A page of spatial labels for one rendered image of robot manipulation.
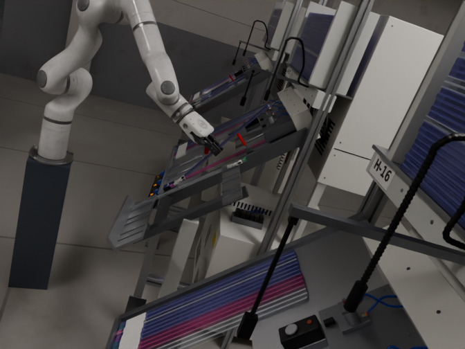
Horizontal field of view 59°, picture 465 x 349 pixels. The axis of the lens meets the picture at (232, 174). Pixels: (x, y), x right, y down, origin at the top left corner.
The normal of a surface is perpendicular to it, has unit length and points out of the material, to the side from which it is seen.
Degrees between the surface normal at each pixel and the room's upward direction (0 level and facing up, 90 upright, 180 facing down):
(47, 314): 0
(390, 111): 90
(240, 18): 90
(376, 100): 90
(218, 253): 90
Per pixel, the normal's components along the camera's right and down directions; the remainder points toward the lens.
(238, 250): 0.02, 0.39
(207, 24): 0.25, 0.44
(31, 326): 0.31, -0.88
